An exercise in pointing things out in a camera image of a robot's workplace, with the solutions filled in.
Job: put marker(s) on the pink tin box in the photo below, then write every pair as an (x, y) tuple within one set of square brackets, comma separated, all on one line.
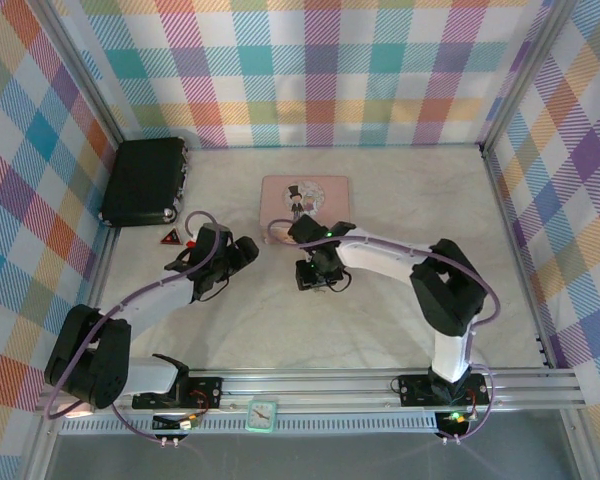
[(280, 200)]

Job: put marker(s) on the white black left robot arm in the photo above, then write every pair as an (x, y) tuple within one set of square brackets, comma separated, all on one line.
[(155, 375)]

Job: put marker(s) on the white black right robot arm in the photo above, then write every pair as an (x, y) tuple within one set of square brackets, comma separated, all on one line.
[(380, 260)]

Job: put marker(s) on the red white green small block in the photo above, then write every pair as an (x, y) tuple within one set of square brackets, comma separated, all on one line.
[(191, 244)]

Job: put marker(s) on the red triangle tag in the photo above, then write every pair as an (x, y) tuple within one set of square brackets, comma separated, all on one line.
[(170, 239)]

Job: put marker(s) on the black hard case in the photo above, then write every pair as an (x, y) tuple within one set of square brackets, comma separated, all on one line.
[(140, 180)]

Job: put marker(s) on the mint green small clock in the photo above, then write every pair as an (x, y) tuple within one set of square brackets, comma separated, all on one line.
[(262, 415)]

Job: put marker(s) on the black board with green light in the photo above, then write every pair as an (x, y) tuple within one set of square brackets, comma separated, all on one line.
[(455, 425)]

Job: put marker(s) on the small pink block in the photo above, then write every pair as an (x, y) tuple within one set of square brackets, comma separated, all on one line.
[(80, 413)]

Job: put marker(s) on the thin aluminium frame rail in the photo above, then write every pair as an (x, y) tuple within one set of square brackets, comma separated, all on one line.
[(516, 250), (99, 270), (330, 147)]

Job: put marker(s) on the wide aluminium frame rail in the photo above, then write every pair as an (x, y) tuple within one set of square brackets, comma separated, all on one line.
[(330, 390)]

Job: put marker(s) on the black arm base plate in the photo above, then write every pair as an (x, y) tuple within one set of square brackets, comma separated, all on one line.
[(210, 390), (415, 390)]

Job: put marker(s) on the aluminium frame post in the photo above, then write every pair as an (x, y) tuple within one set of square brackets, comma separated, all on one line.
[(522, 75), (89, 75)]

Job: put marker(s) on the aluminium frame bar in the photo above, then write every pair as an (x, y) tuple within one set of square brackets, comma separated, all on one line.
[(585, 445), (40, 450)]

